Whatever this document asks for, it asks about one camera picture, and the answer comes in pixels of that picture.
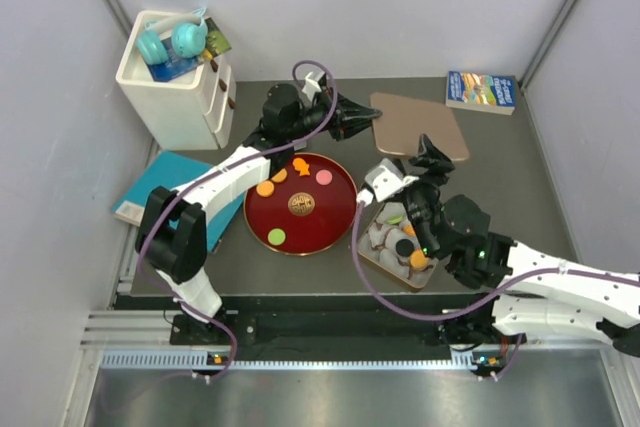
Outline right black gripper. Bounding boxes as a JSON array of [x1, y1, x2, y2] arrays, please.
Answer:
[[392, 134, 454, 260]]

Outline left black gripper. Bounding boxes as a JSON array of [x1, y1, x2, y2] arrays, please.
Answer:
[[286, 88, 382, 143]]

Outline beige tin lid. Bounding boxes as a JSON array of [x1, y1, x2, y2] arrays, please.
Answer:
[[369, 92, 470, 162]]

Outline green round cookie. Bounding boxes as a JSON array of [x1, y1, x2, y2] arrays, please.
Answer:
[[387, 216, 404, 225], [267, 228, 286, 246]]

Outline orange round cookie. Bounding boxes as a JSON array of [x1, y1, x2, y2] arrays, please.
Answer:
[[255, 180, 275, 198], [409, 250, 429, 271], [402, 224, 416, 236], [271, 168, 288, 184]]

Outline black round cookie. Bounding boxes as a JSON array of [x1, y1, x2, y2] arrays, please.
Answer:
[[395, 238, 414, 257]]

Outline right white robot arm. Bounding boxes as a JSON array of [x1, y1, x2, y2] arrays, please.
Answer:
[[400, 135, 639, 357]]

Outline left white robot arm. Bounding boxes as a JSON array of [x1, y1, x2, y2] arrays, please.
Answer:
[[135, 84, 382, 344]]

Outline pink paper cookie cup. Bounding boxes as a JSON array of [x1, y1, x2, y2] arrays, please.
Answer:
[[315, 169, 333, 186]]

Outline orange fish shaped cookie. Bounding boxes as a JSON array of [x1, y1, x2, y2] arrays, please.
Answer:
[[292, 157, 311, 177]]

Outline colourful paperback book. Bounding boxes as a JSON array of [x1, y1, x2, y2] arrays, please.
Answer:
[[445, 71, 516, 115]]

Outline tin box with paper cups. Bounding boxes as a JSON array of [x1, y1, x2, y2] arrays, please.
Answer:
[[358, 202, 437, 292]]

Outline round red lacquer plate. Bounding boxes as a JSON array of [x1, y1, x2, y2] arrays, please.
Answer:
[[243, 153, 357, 256]]

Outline green round cookie bottom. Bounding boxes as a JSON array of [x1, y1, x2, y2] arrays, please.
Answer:
[[267, 228, 286, 246]]

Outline green picture card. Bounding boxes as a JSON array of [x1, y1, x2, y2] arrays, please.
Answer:
[[202, 17, 232, 60]]

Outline white drawer cabinet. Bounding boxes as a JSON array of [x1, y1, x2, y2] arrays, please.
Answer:
[[116, 10, 236, 151]]

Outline teal headphones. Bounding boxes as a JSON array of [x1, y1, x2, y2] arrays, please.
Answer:
[[135, 8, 208, 65]]

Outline blue book on cabinet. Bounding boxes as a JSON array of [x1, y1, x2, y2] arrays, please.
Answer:
[[147, 49, 202, 82]]

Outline blue notebook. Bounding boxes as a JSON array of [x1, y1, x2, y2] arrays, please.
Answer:
[[112, 151, 244, 252]]

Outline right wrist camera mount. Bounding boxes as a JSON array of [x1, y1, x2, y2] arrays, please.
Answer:
[[356, 158, 419, 206]]

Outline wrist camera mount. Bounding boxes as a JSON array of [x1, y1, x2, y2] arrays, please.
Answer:
[[302, 72, 326, 102], [356, 158, 419, 206]]

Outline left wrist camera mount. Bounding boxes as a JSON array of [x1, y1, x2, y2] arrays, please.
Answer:
[[302, 72, 326, 102]]

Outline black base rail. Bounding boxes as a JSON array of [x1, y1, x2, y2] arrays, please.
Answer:
[[171, 294, 505, 346]]

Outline grey slotted cable duct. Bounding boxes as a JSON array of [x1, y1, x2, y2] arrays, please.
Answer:
[[100, 349, 498, 371]]

